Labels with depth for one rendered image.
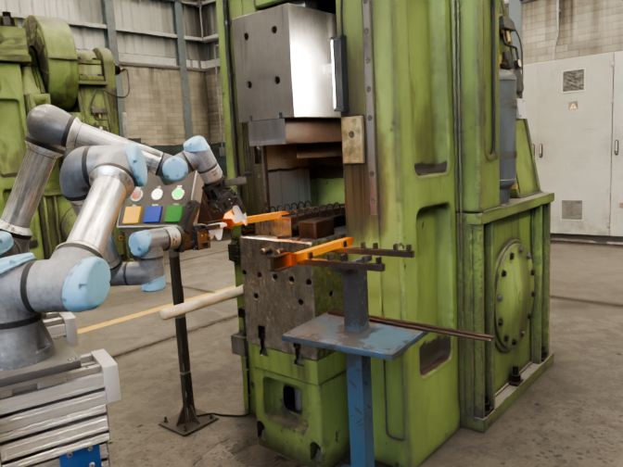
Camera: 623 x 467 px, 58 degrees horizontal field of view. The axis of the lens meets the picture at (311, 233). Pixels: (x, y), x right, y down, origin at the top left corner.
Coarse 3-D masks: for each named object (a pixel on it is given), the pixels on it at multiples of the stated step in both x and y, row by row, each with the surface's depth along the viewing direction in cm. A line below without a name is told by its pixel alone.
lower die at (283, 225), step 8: (304, 208) 234; (328, 208) 236; (336, 208) 235; (344, 208) 239; (280, 216) 217; (288, 216) 217; (296, 216) 216; (328, 216) 231; (256, 224) 226; (264, 224) 223; (272, 224) 220; (280, 224) 217; (288, 224) 214; (336, 224) 235; (344, 224) 240; (256, 232) 227; (264, 232) 224; (272, 232) 221; (280, 232) 218; (288, 232) 215; (296, 232) 216
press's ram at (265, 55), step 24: (240, 24) 215; (264, 24) 207; (288, 24) 200; (312, 24) 209; (336, 24) 220; (240, 48) 217; (264, 48) 209; (288, 48) 201; (312, 48) 210; (240, 72) 219; (264, 72) 211; (288, 72) 203; (312, 72) 211; (240, 96) 221; (264, 96) 213; (288, 96) 205; (312, 96) 212; (240, 120) 223
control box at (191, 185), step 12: (156, 180) 244; (192, 180) 239; (144, 192) 243; (168, 192) 240; (192, 192) 236; (132, 204) 242; (144, 204) 241; (156, 204) 239; (168, 204) 237; (180, 204) 236; (120, 216) 241; (144, 216) 238; (120, 228) 241; (132, 228) 239; (144, 228) 238; (156, 228) 237
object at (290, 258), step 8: (336, 240) 194; (344, 240) 193; (352, 240) 198; (312, 248) 180; (320, 248) 182; (328, 248) 186; (336, 248) 189; (272, 256) 165; (280, 256) 165; (288, 256) 169; (296, 256) 170; (304, 256) 175; (272, 264) 164; (280, 264) 166; (288, 264) 170; (296, 264) 170
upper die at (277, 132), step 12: (264, 120) 215; (276, 120) 210; (288, 120) 210; (300, 120) 215; (312, 120) 220; (324, 120) 226; (336, 120) 231; (252, 132) 220; (264, 132) 215; (276, 132) 211; (288, 132) 210; (300, 132) 215; (312, 132) 221; (324, 132) 226; (336, 132) 232; (252, 144) 221; (264, 144) 216; (276, 144) 212; (288, 144) 218
